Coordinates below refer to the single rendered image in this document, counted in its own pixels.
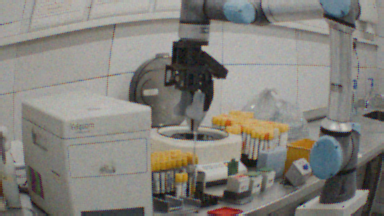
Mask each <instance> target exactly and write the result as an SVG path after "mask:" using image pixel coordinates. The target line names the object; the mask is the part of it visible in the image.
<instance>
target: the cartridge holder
mask: <svg viewBox="0 0 384 216"><path fill-rule="evenodd" d="M249 194H250V190H249V189H248V190H246V191H242V192H233V191H227V189H225V190H224V194H223V195H219V196H218V201H219V200H220V201H225V202H226V201H227V202H229V203H234V204H238V205H241V204H244V203H246V202H250V201H252V200H254V197H252V196H249Z"/></svg>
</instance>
